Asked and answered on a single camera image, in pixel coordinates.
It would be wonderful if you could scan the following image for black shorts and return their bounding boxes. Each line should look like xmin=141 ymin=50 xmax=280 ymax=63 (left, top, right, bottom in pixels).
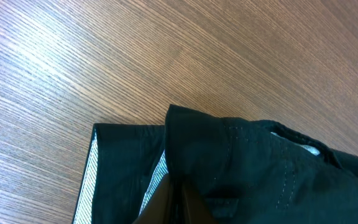
xmin=73 ymin=105 xmax=358 ymax=223

